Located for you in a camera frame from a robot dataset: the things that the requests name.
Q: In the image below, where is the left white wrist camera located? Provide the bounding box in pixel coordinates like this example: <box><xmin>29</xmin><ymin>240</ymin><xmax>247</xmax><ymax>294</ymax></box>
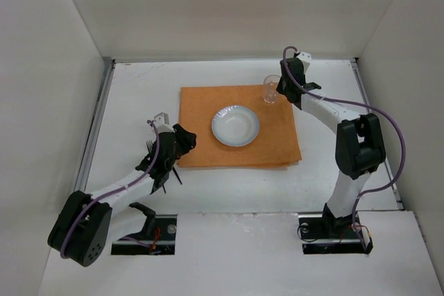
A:
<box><xmin>152</xmin><ymin>112</ymin><xmax>173</xmax><ymax>134</ymax></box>

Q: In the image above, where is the clear plastic plate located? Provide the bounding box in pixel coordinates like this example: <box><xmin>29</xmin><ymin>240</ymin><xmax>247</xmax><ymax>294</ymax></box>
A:
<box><xmin>211</xmin><ymin>105</ymin><xmax>259</xmax><ymax>147</ymax></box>

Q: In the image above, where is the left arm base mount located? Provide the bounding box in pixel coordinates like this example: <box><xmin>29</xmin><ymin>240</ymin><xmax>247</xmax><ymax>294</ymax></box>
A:
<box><xmin>108</xmin><ymin>202</ymin><xmax>178</xmax><ymax>256</ymax></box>

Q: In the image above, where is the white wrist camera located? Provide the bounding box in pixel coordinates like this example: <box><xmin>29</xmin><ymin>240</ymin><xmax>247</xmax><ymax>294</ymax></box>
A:
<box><xmin>152</xmin><ymin>112</ymin><xmax>173</xmax><ymax>134</ymax></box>
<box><xmin>297</xmin><ymin>51</ymin><xmax>312</xmax><ymax>73</ymax></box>

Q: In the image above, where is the black plastic fork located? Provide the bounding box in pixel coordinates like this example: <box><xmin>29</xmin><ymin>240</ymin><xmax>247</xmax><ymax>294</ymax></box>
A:
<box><xmin>144</xmin><ymin>141</ymin><xmax>166</xmax><ymax>194</ymax></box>

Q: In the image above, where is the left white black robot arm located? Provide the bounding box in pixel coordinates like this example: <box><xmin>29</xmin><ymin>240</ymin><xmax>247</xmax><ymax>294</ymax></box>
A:
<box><xmin>47</xmin><ymin>121</ymin><xmax>197</xmax><ymax>267</ymax></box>

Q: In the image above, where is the black plastic knife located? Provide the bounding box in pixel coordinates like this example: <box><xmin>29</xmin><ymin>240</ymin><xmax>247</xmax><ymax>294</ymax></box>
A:
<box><xmin>172</xmin><ymin>167</ymin><xmax>183</xmax><ymax>185</ymax></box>

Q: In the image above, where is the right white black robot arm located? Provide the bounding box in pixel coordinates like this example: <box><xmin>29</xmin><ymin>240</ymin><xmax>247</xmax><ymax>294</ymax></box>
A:
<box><xmin>276</xmin><ymin>57</ymin><xmax>386</xmax><ymax>230</ymax></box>

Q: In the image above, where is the orange cloth napkin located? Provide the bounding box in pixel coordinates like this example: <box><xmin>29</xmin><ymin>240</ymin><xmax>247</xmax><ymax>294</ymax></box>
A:
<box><xmin>178</xmin><ymin>85</ymin><xmax>302</xmax><ymax>168</ymax></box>

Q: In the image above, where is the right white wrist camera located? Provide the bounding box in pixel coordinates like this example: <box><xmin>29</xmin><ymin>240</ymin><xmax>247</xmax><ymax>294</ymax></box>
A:
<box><xmin>297</xmin><ymin>51</ymin><xmax>312</xmax><ymax>73</ymax></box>

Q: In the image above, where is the clear plastic cup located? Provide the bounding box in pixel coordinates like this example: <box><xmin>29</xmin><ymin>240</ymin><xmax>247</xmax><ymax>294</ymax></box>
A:
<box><xmin>263</xmin><ymin>75</ymin><xmax>280</xmax><ymax>104</ymax></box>

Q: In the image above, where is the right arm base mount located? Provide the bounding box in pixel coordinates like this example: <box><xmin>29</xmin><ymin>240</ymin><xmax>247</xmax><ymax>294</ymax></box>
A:
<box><xmin>296</xmin><ymin>213</ymin><xmax>373</xmax><ymax>255</ymax></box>

